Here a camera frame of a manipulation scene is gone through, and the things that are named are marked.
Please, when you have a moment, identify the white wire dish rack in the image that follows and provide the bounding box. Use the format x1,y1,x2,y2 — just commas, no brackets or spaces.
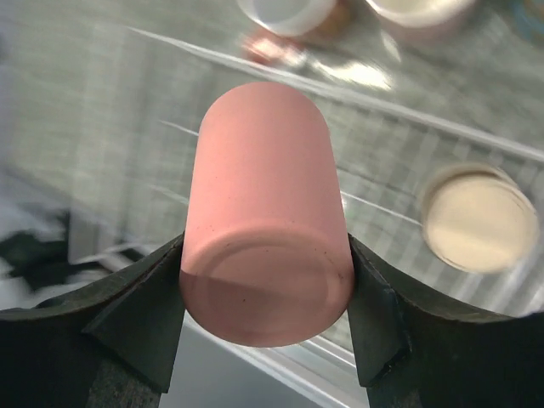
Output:
67,25,544,408

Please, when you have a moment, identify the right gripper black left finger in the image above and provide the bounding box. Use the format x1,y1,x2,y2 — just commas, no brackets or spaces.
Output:
1,237,184,407

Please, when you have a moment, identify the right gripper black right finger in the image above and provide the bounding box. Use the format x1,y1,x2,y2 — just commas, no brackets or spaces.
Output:
348,237,543,407

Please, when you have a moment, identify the cream and brown ceramic cup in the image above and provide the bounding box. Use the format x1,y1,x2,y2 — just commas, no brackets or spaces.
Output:
419,162,541,275

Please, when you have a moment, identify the orange floral mug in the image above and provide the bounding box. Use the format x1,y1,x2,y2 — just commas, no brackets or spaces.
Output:
237,0,354,65

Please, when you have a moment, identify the tall pink plastic cup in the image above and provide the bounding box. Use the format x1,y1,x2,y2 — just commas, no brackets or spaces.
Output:
179,82,354,347

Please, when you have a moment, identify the pink mug, cream inside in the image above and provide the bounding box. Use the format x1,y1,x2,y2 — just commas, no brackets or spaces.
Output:
366,0,478,42

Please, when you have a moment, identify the blue mug, yellow inside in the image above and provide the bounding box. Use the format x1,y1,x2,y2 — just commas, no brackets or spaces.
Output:
509,0,543,43

